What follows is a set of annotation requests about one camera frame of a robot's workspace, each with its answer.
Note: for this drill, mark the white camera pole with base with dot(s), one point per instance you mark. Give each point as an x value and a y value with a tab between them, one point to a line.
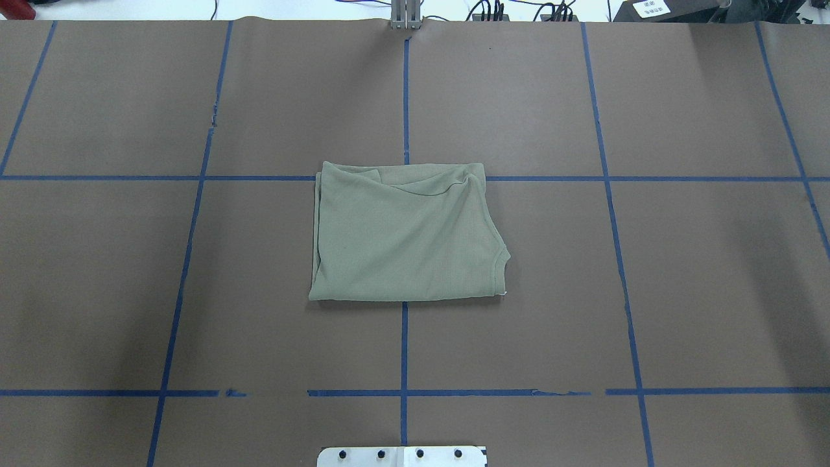
403	456

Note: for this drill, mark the red cylinder bottle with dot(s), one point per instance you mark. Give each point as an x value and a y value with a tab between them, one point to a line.
17	10

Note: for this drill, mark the aluminium frame post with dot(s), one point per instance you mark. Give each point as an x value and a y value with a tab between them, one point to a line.
405	14

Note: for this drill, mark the olive green long-sleeve shirt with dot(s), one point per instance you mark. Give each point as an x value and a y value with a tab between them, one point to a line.
405	233

